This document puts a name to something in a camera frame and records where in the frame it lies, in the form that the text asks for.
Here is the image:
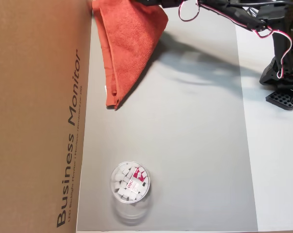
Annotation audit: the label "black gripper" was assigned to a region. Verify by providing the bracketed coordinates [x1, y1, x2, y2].
[133, 0, 186, 9]

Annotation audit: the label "orange terry towel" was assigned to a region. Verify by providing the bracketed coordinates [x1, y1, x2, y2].
[91, 0, 169, 112]

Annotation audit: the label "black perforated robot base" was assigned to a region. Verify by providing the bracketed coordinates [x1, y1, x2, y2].
[264, 89, 293, 111]

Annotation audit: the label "brown cardboard monitor box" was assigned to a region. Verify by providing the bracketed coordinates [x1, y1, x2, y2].
[0, 0, 94, 233]

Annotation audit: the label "red white paper insert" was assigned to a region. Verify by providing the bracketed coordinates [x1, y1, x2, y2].
[127, 167, 148, 195]

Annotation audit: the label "clear plastic jar white cubes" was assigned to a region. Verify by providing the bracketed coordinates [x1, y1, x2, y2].
[109, 161, 153, 225]

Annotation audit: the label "grey table mat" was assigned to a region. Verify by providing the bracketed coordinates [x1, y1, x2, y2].
[76, 2, 259, 232]

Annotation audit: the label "black power cable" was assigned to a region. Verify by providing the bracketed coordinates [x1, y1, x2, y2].
[243, 6, 259, 17]

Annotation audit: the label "red white servo wire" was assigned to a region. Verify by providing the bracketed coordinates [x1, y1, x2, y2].
[178, 0, 293, 80]

